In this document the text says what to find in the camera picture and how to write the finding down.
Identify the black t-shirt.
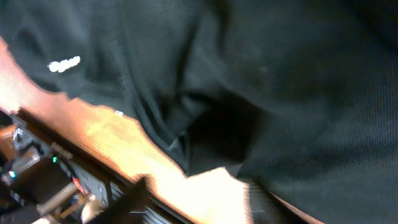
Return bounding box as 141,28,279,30
1,0,397,223

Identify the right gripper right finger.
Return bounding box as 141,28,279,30
247,180,322,224

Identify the robot base electronics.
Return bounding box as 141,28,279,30
0,107,200,224

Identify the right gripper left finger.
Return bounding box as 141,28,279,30
88,177,148,224

